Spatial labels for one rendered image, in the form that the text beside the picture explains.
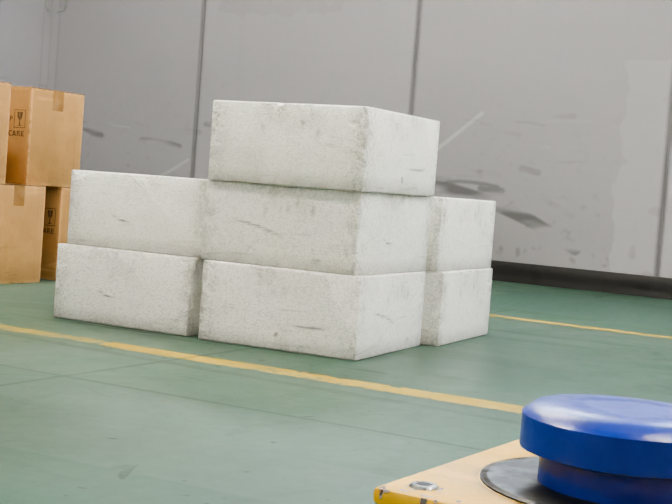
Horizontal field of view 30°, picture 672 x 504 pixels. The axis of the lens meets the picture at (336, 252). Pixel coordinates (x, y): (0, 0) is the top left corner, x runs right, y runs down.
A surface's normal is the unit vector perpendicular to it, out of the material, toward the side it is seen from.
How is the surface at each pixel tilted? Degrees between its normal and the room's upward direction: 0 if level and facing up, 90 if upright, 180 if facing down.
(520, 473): 0
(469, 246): 90
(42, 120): 90
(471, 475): 0
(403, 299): 90
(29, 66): 90
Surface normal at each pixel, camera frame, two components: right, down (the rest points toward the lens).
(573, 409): 0.02, -1.00
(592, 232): -0.47, 0.01
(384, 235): 0.89, 0.09
